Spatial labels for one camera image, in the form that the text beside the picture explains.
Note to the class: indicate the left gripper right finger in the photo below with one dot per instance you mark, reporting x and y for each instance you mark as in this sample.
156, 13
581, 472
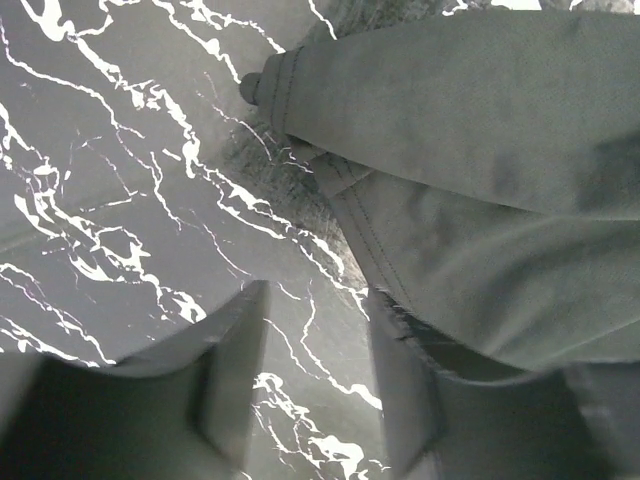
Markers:
449, 412

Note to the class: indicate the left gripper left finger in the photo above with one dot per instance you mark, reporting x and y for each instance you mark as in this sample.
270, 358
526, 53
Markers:
180, 408

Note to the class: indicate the black t-shirt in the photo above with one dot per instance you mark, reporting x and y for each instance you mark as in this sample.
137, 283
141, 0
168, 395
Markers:
484, 169

